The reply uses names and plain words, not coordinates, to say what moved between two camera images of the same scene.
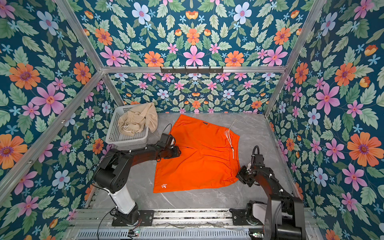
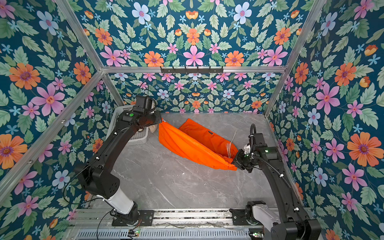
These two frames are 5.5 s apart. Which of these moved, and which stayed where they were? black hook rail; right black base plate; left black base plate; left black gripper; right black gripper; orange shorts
Moved: left black gripper; right black gripper; orange shorts
Stayed: left black base plate; black hook rail; right black base plate
